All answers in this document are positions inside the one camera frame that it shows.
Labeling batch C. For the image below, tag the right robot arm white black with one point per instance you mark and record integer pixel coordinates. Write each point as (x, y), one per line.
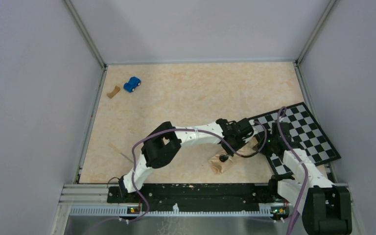
(323, 206)

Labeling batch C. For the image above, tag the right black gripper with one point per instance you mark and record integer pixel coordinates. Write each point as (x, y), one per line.
(262, 148)

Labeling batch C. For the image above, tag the small brown wooden piece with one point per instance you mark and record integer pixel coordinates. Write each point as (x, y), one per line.
(113, 92)

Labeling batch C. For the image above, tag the black white checkerboard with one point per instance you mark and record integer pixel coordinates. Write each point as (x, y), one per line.
(305, 130)

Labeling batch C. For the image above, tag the orange cloth napkin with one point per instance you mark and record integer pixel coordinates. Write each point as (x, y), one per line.
(248, 151)

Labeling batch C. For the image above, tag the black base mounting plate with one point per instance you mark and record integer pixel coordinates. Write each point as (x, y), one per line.
(237, 197)

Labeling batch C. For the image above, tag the blue toy car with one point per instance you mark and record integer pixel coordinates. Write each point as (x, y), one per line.
(132, 83)

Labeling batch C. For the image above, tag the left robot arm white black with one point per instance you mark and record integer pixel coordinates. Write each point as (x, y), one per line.
(163, 144)

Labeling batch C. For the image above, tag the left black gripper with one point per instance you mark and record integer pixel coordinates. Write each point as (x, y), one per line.
(242, 141)

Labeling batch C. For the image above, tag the aluminium front rail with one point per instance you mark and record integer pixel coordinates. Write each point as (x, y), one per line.
(91, 200)

